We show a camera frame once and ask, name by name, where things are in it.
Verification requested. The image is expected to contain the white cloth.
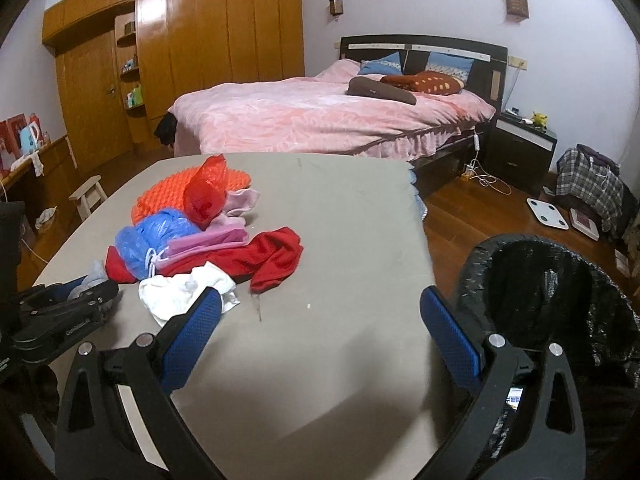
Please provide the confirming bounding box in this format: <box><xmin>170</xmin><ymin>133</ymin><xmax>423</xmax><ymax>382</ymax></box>
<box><xmin>138</xmin><ymin>262</ymin><xmax>241</xmax><ymax>327</ymax></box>

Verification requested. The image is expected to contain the blue plastic bag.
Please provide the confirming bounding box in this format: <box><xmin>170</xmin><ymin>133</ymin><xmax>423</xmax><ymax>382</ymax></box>
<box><xmin>115</xmin><ymin>208</ymin><xmax>201</xmax><ymax>280</ymax></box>

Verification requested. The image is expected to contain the red cloth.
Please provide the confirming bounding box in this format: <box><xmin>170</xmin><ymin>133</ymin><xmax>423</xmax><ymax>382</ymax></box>
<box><xmin>104</xmin><ymin>226</ymin><xmax>304</xmax><ymax>294</ymax></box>

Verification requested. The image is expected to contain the red plastic bag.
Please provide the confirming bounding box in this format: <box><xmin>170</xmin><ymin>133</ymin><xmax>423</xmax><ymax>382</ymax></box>
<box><xmin>183</xmin><ymin>155</ymin><xmax>229</xmax><ymax>230</ymax></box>

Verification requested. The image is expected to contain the black lined trash bin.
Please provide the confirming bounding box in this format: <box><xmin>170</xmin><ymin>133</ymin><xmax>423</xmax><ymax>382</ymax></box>
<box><xmin>454</xmin><ymin>234</ymin><xmax>639</xmax><ymax>479</ymax></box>

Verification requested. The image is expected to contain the small white stool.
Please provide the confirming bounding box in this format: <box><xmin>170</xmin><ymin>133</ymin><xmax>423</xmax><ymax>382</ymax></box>
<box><xmin>68</xmin><ymin>174</ymin><xmax>107</xmax><ymax>222</ymax></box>

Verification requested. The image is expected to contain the wooden side desk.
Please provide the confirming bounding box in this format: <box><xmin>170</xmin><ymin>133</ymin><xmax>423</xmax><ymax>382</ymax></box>
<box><xmin>0</xmin><ymin>134</ymin><xmax>79</xmax><ymax>291</ymax></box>

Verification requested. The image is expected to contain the blue white kettle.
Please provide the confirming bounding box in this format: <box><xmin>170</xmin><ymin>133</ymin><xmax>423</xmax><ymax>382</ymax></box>
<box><xmin>20</xmin><ymin>122</ymin><xmax>41</xmax><ymax>155</ymax></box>

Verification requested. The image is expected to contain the grey table cloth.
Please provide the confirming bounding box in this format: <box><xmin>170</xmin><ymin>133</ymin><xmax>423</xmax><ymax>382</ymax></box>
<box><xmin>29</xmin><ymin>152</ymin><xmax>446</xmax><ymax>480</ymax></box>

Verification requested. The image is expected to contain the white bathroom scale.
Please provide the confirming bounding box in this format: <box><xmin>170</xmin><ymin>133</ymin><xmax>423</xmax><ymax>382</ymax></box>
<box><xmin>526</xmin><ymin>198</ymin><xmax>570</xmax><ymax>231</ymax></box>

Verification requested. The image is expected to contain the plaid bag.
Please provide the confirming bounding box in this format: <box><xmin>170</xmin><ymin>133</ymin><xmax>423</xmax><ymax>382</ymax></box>
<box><xmin>555</xmin><ymin>148</ymin><xmax>625</xmax><ymax>232</ymax></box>

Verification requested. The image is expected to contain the wooden wardrobe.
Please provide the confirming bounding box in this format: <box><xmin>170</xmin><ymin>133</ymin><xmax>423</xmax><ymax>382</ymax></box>
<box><xmin>41</xmin><ymin>0</ymin><xmax>304</xmax><ymax>172</ymax></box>

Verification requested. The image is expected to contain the black white nightstand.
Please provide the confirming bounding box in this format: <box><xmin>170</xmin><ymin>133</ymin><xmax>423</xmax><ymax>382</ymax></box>
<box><xmin>483</xmin><ymin>112</ymin><xmax>558</xmax><ymax>197</ymax></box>

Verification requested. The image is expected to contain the yellow plush toy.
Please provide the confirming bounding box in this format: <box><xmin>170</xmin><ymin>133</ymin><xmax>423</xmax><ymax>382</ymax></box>
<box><xmin>532</xmin><ymin>112</ymin><xmax>548</xmax><ymax>128</ymax></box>

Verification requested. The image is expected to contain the bed with pink cover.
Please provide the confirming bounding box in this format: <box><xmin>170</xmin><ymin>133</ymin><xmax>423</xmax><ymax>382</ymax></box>
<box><xmin>168</xmin><ymin>58</ymin><xmax>496</xmax><ymax>162</ymax></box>

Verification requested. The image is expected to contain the black bed headboard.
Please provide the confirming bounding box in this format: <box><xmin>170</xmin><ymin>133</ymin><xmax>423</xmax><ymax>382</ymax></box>
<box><xmin>340</xmin><ymin>35</ymin><xmax>508</xmax><ymax>107</ymax></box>

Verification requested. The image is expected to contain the red dotted cushion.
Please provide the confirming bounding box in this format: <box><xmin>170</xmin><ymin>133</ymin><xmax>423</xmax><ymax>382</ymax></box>
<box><xmin>381</xmin><ymin>70</ymin><xmax>464</xmax><ymax>96</ymax></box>

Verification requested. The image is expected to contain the brown cushion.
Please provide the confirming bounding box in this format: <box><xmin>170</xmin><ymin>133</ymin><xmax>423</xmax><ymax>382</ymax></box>
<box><xmin>346</xmin><ymin>76</ymin><xmax>416</xmax><ymax>105</ymax></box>

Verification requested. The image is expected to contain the right blue pillow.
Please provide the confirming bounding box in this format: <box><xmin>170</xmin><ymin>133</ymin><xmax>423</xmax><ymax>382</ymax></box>
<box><xmin>425</xmin><ymin>52</ymin><xmax>474</xmax><ymax>84</ymax></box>

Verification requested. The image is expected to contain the blue pillow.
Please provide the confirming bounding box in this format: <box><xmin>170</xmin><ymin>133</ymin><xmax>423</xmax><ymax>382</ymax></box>
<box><xmin>425</xmin><ymin>52</ymin><xmax>474</xmax><ymax>84</ymax></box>
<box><xmin>358</xmin><ymin>52</ymin><xmax>402</xmax><ymax>76</ymax></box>

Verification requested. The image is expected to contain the left blue pillow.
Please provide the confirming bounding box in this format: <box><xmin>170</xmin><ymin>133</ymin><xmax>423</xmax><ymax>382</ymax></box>
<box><xmin>358</xmin><ymin>52</ymin><xmax>402</xmax><ymax>76</ymax></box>

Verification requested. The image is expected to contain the white power strip cable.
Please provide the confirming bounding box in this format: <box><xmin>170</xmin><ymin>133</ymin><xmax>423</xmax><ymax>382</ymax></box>
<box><xmin>462</xmin><ymin>129</ymin><xmax>514</xmax><ymax>198</ymax></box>

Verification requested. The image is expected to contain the left wall lamp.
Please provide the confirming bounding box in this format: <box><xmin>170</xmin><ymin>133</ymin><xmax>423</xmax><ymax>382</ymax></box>
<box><xmin>329</xmin><ymin>0</ymin><xmax>344</xmax><ymax>18</ymax></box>

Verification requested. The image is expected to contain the wall lamp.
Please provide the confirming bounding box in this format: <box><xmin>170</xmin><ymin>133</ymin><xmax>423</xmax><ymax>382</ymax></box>
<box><xmin>329</xmin><ymin>0</ymin><xmax>344</xmax><ymax>18</ymax></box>
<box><xmin>504</xmin><ymin>0</ymin><xmax>529</xmax><ymax>21</ymax></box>

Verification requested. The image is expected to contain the right wall lamp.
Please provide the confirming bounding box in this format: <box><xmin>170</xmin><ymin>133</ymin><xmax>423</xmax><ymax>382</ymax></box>
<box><xmin>504</xmin><ymin>0</ymin><xmax>529</xmax><ymax>21</ymax></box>

